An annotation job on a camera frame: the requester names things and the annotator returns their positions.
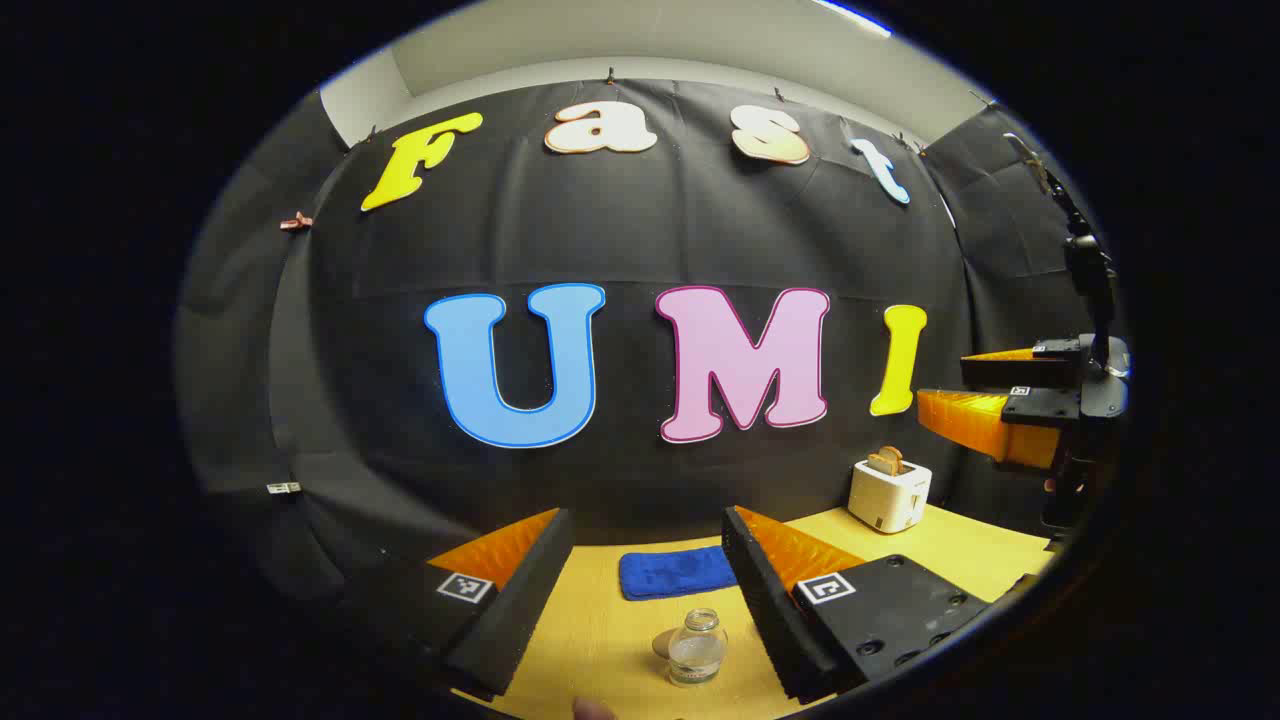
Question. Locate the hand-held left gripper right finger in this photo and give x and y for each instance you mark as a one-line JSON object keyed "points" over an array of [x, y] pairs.
{"points": [[765, 610]]}

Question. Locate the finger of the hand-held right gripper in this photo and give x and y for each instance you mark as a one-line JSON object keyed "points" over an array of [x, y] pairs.
{"points": [[980, 420], [1010, 372]]}

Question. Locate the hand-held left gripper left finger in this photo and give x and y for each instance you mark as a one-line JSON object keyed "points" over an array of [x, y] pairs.
{"points": [[530, 590]]}

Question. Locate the clear plastic water bottle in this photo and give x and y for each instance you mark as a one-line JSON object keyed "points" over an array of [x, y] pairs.
{"points": [[697, 650]]}

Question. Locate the round brown coaster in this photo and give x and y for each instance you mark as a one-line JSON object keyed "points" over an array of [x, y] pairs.
{"points": [[660, 643]]}

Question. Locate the toasted bread slice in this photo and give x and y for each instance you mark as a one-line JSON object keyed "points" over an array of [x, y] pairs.
{"points": [[880, 464], [896, 456]]}

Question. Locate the blue towel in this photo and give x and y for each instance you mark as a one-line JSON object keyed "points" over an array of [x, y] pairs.
{"points": [[675, 573]]}

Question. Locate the white toaster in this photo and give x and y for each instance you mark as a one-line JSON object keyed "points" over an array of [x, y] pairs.
{"points": [[885, 495]]}

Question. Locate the black jointed stand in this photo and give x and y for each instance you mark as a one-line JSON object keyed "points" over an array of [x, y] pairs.
{"points": [[1090, 265]]}

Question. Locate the white clip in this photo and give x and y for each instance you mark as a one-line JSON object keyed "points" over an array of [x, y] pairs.
{"points": [[283, 488]]}

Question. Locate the black backdrop cloth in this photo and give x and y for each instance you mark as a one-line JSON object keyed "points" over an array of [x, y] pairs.
{"points": [[620, 230]]}

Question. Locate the brown clip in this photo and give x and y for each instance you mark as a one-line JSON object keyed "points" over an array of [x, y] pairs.
{"points": [[295, 222]]}

